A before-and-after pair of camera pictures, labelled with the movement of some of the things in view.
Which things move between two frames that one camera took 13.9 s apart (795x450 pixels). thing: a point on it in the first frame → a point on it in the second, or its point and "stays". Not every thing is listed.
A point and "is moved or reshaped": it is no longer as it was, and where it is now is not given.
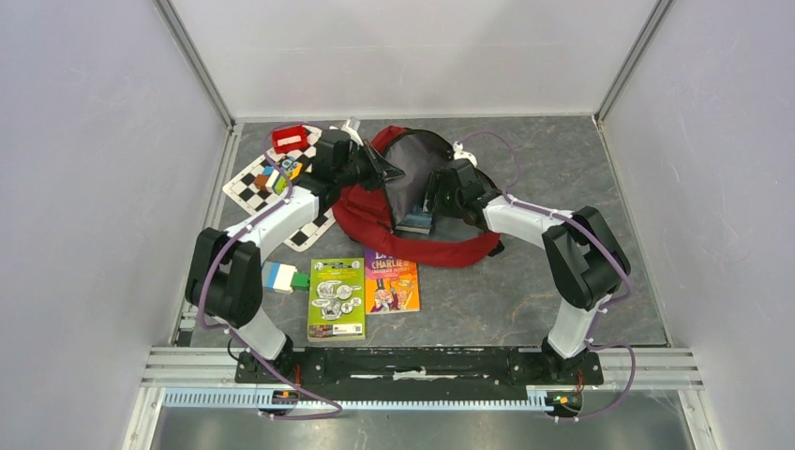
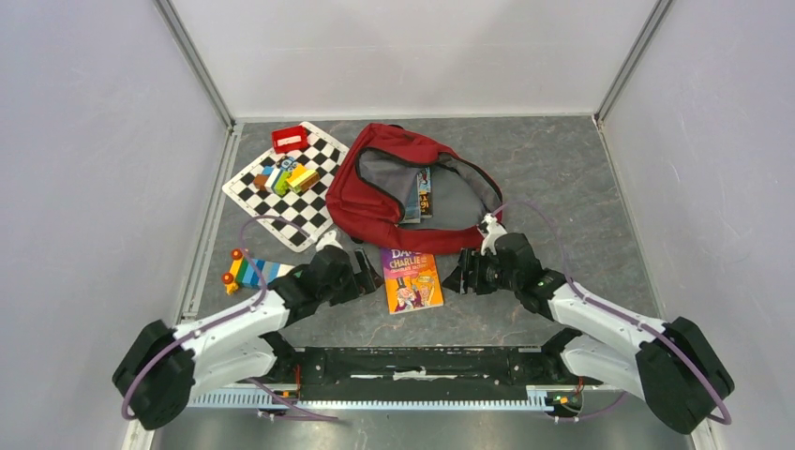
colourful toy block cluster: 272,178 stays
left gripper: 380,168 → 368,279
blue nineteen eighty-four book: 420,222 → 412,208
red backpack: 368,216 is moved or reshaped
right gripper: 436,184 → 481,288
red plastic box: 288,139 stays
